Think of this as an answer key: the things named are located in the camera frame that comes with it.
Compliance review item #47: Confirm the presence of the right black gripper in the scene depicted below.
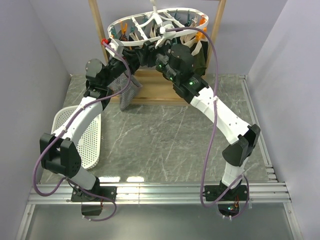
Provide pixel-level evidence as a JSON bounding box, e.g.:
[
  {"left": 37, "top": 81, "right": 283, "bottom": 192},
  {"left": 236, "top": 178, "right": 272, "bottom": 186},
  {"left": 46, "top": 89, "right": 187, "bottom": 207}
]
[{"left": 133, "top": 37, "right": 179, "bottom": 84}]

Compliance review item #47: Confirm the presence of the white round clip hanger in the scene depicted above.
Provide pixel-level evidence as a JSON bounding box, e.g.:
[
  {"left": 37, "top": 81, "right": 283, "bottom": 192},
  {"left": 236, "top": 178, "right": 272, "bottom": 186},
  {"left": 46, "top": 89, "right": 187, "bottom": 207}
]
[{"left": 107, "top": 0, "right": 209, "bottom": 48}]

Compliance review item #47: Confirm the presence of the grey striped boxer underwear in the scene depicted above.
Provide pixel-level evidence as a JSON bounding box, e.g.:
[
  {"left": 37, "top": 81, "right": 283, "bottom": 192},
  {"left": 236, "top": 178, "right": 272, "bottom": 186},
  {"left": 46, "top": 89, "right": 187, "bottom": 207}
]
[{"left": 108, "top": 73, "right": 143, "bottom": 111}]

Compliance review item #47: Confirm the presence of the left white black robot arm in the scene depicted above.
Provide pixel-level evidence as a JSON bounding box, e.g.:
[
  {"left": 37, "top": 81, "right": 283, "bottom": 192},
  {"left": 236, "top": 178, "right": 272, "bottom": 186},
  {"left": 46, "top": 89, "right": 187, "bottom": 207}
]
[{"left": 34, "top": 49, "right": 140, "bottom": 201}]

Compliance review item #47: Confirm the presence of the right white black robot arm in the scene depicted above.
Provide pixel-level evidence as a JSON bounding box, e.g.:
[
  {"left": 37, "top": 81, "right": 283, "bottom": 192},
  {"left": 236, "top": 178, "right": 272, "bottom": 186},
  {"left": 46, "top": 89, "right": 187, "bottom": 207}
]
[{"left": 136, "top": 41, "right": 261, "bottom": 200}]

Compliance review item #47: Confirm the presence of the wooden hanger stand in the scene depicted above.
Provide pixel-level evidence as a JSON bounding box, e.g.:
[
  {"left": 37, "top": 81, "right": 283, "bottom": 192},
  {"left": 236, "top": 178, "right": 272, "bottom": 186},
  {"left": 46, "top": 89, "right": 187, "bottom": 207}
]
[{"left": 88, "top": 0, "right": 227, "bottom": 105}]

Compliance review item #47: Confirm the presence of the olive green hanging underwear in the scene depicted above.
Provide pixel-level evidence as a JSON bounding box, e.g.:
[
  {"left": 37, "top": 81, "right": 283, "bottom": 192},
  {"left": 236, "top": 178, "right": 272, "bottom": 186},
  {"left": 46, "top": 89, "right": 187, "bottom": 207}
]
[{"left": 179, "top": 32, "right": 208, "bottom": 76}]

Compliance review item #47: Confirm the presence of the orange clothes peg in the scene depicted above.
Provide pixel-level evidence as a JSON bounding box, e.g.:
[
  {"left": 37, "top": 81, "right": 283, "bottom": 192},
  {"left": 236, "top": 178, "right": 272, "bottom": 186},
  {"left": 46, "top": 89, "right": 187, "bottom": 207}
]
[{"left": 195, "top": 31, "right": 206, "bottom": 42}]

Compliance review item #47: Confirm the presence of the white perforated plastic basket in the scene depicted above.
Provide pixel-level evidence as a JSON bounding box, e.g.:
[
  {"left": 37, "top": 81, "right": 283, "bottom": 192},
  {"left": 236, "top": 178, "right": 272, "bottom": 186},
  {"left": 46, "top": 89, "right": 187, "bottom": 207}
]
[{"left": 51, "top": 105, "right": 101, "bottom": 170}]

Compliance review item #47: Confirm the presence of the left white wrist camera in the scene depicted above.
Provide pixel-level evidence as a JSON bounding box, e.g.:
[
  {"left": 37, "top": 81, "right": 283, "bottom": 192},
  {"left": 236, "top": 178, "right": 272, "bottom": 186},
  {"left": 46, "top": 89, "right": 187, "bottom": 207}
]
[{"left": 101, "top": 38, "right": 124, "bottom": 58}]

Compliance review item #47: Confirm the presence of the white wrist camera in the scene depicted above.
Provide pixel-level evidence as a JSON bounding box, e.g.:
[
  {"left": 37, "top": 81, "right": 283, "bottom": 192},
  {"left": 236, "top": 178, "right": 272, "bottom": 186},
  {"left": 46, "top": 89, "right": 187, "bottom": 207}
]
[
  {"left": 155, "top": 20, "right": 177, "bottom": 49},
  {"left": 101, "top": 38, "right": 124, "bottom": 58}
]

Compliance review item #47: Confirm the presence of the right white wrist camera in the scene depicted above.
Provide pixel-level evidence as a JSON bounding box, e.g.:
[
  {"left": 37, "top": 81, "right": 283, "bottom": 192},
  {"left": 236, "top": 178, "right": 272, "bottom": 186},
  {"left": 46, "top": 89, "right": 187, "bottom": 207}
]
[{"left": 155, "top": 20, "right": 177, "bottom": 49}]

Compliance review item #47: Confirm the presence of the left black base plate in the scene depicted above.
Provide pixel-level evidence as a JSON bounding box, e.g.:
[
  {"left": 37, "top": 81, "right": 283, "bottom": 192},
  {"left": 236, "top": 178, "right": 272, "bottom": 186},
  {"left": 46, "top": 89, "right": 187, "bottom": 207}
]
[{"left": 71, "top": 186, "right": 117, "bottom": 203}]

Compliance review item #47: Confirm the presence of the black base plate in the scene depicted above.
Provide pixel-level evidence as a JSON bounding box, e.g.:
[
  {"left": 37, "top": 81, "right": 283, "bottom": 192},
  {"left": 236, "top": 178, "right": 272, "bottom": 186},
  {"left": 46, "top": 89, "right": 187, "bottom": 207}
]
[
  {"left": 203, "top": 184, "right": 250, "bottom": 202},
  {"left": 71, "top": 186, "right": 117, "bottom": 203}
]

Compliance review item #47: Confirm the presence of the aluminium mounting rail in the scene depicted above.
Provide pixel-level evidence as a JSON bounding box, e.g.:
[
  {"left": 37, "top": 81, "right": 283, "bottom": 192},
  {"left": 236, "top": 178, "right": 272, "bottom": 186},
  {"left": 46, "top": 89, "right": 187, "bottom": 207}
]
[{"left": 16, "top": 182, "right": 303, "bottom": 240}]

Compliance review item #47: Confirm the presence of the black box under rail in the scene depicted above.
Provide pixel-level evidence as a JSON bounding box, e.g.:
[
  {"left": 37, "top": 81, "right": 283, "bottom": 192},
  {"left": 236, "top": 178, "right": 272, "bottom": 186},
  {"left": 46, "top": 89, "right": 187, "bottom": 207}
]
[{"left": 81, "top": 204, "right": 103, "bottom": 217}]

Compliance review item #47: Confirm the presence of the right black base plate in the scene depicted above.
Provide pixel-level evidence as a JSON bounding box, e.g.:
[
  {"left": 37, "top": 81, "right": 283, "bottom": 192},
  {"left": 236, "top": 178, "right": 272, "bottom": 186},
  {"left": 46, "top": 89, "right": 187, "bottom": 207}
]
[{"left": 203, "top": 184, "right": 250, "bottom": 202}]

